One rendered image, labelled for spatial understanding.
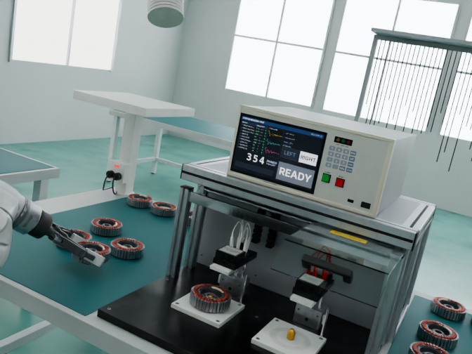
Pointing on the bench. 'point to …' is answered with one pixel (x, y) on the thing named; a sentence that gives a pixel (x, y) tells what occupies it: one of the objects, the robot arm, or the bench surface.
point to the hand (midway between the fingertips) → (90, 251)
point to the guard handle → (327, 267)
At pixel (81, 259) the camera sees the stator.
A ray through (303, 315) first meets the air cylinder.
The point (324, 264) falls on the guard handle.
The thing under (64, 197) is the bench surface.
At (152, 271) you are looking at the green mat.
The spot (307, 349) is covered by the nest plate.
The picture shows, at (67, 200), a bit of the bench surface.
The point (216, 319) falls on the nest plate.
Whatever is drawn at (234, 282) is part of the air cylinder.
